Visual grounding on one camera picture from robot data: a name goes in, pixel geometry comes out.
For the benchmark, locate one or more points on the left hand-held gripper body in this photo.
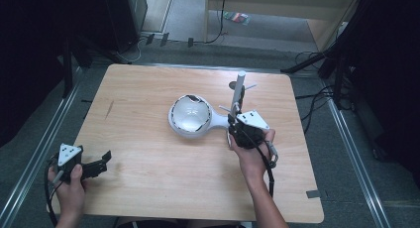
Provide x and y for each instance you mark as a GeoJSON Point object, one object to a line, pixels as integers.
{"type": "Point", "coordinates": [68, 154]}

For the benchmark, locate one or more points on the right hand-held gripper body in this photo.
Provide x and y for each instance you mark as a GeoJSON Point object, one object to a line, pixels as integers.
{"type": "Point", "coordinates": [252, 120]}

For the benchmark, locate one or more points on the black tape strip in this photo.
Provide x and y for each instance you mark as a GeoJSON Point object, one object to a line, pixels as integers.
{"type": "Point", "coordinates": [190, 42]}
{"type": "Point", "coordinates": [150, 38]}
{"type": "Point", "coordinates": [164, 39]}

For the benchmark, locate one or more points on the black tripod stand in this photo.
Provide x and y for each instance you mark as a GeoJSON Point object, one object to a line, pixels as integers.
{"type": "Point", "coordinates": [313, 57]}

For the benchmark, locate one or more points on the grey tape piece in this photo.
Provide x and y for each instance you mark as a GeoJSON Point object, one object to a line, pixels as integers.
{"type": "Point", "coordinates": [313, 194]}

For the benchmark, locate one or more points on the black cabinet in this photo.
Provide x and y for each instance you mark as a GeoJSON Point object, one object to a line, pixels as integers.
{"type": "Point", "coordinates": [125, 16]}

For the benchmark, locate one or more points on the light wooden furniture frame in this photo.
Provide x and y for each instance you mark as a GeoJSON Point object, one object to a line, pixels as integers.
{"type": "Point", "coordinates": [264, 8]}

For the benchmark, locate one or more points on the person's left hand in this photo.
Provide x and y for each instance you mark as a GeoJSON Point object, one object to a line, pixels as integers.
{"type": "Point", "coordinates": [71, 191]}

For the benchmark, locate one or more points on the black stand post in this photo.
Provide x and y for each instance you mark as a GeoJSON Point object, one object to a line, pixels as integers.
{"type": "Point", "coordinates": [67, 69]}

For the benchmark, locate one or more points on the person's right hand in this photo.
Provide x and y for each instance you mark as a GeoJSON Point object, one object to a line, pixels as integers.
{"type": "Point", "coordinates": [252, 160]}

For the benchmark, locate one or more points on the white saucepan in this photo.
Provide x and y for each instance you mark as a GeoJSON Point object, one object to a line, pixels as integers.
{"type": "Point", "coordinates": [191, 117]}

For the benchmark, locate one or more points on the dark curtain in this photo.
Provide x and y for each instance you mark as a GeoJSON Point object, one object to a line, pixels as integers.
{"type": "Point", "coordinates": [389, 72]}
{"type": "Point", "coordinates": [26, 56]}

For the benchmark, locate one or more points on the colourful packet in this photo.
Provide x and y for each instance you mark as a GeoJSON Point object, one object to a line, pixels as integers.
{"type": "Point", "coordinates": [236, 18]}

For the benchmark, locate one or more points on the aluminium floor rail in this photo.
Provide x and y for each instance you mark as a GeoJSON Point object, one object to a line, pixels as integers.
{"type": "Point", "coordinates": [356, 155]}
{"type": "Point", "coordinates": [36, 162]}

